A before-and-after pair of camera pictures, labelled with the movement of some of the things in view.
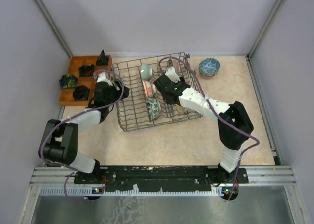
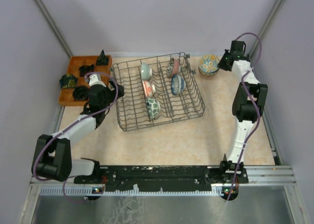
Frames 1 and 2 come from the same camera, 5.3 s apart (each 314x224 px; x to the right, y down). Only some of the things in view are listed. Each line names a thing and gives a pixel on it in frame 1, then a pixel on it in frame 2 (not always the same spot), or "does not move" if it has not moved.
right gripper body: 177,82 to 222,63
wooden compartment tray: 66,98 does not move
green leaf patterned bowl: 153,107 does not move
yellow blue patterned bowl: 182,110 to 208,65
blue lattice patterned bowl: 209,65 to 208,74
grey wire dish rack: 144,106 does not move
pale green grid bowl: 146,71 does not move
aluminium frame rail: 270,174 does not move
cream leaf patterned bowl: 207,75 does not move
